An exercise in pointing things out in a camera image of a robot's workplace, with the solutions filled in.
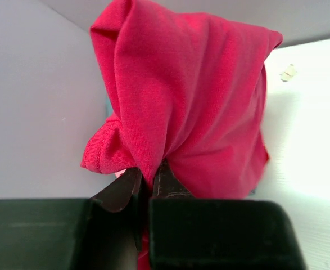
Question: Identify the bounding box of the crimson red t shirt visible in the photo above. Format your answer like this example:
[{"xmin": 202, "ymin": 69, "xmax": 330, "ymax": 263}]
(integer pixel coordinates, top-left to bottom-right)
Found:
[{"xmin": 80, "ymin": 0, "xmax": 284, "ymax": 270}]

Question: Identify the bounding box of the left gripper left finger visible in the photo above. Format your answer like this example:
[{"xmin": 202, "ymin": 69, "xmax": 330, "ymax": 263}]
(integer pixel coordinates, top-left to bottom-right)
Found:
[{"xmin": 0, "ymin": 168, "xmax": 146, "ymax": 269}]

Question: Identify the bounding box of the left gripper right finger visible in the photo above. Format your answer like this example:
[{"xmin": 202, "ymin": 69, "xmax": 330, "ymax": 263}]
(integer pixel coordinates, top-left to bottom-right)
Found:
[{"xmin": 148, "ymin": 161, "xmax": 306, "ymax": 269}]

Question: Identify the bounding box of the grey-blue folded t shirt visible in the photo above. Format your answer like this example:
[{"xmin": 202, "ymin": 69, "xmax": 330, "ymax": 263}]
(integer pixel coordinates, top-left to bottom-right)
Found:
[{"xmin": 105, "ymin": 97, "xmax": 114, "ymax": 116}]

